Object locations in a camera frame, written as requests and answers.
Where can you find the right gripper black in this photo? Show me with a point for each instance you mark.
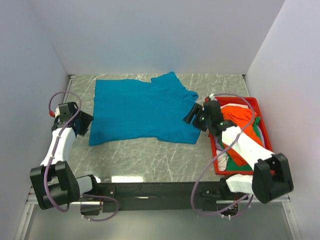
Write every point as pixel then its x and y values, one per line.
pixel 194 110

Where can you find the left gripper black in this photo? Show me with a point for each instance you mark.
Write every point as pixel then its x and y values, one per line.
pixel 86 119

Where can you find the teal t shirt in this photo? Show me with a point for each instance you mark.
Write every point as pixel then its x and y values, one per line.
pixel 129 108

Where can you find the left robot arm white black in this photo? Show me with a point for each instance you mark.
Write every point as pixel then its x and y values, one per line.
pixel 54 176

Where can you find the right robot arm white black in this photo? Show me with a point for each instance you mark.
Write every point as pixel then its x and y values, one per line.
pixel 271 172

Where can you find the lavender t shirt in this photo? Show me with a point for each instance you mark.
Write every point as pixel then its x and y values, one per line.
pixel 260 131

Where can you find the orange t shirt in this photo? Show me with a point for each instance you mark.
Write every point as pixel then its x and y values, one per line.
pixel 240 116

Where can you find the white t shirt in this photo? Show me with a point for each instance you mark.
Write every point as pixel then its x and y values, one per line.
pixel 222 160

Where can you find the red plastic bin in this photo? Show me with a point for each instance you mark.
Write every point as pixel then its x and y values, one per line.
pixel 223 100

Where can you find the green t shirt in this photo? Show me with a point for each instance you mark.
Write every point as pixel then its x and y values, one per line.
pixel 233 166

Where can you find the black base bar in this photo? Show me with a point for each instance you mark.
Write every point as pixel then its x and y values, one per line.
pixel 156 196

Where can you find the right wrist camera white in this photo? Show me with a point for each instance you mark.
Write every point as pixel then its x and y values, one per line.
pixel 211 97

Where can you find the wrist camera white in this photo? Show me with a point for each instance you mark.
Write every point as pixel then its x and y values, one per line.
pixel 54 112
pixel 211 97

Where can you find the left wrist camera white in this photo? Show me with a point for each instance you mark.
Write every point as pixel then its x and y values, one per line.
pixel 54 112

